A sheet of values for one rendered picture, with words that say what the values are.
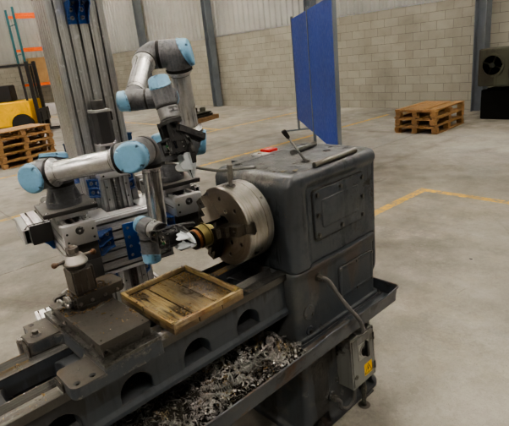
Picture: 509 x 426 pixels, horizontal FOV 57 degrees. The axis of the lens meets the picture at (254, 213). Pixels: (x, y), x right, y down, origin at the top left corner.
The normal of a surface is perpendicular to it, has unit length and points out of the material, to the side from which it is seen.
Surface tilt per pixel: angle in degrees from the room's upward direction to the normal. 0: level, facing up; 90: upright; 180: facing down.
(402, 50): 90
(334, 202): 90
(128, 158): 89
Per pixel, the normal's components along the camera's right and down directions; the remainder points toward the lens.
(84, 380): -0.10, -0.94
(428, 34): -0.74, 0.29
